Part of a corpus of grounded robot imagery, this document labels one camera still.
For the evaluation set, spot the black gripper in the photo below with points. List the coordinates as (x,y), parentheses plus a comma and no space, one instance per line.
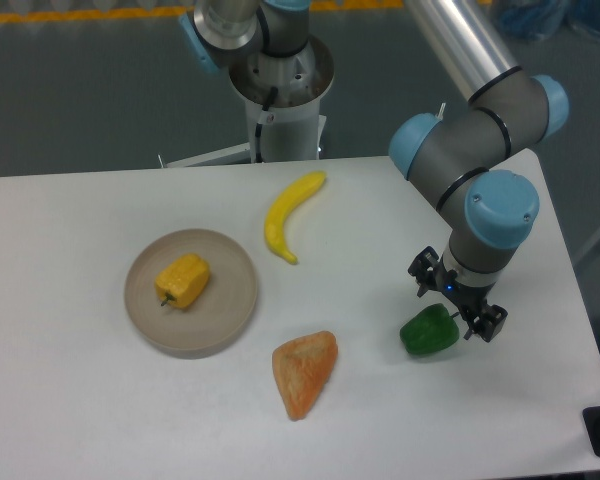
(483,320)

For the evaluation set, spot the yellow toy pepper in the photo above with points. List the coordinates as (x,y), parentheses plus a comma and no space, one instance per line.
(180,283)

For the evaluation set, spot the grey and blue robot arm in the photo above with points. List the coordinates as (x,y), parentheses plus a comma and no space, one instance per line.
(455,166)

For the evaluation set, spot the green toy pepper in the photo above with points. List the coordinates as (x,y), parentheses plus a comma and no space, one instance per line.
(432,330)

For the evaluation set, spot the beige round plate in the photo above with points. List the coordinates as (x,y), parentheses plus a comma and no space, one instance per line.
(218,316)

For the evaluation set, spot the orange triangular toy bread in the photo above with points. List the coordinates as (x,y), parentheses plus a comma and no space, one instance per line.
(301,368)

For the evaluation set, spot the yellow toy banana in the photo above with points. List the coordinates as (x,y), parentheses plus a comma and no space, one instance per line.
(281,209)

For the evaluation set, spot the blue plastic bag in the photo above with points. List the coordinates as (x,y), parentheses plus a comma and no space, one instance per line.
(539,20)

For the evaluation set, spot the white bracket behind table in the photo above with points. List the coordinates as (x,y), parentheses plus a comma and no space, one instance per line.
(440,114)

